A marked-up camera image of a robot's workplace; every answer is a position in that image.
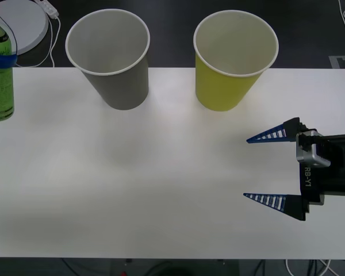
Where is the grey plastic waste bin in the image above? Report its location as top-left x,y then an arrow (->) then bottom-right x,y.
65,8 -> 151,111

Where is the white floor cable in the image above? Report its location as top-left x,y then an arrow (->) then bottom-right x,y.
285,258 -> 337,276

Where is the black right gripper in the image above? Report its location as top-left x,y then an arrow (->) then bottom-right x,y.
243,117 -> 345,221

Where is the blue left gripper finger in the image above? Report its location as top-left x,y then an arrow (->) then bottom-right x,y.
0,53 -> 18,70

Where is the green bottle with black cap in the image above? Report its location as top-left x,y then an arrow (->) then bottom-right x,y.
0,5 -> 15,123

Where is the white round floor base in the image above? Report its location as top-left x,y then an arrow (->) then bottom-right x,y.
0,0 -> 50,56

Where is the white power strip cable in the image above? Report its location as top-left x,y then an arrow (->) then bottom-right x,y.
16,16 -> 61,68

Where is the thin black cable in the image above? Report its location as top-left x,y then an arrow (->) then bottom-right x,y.
0,14 -> 20,55

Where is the grey floor plate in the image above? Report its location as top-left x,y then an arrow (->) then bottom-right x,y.
328,55 -> 345,69

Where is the white power strip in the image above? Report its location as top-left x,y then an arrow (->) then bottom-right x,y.
34,0 -> 60,18

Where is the yellow-green plastic waste bin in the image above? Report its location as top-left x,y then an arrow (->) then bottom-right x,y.
193,9 -> 279,112

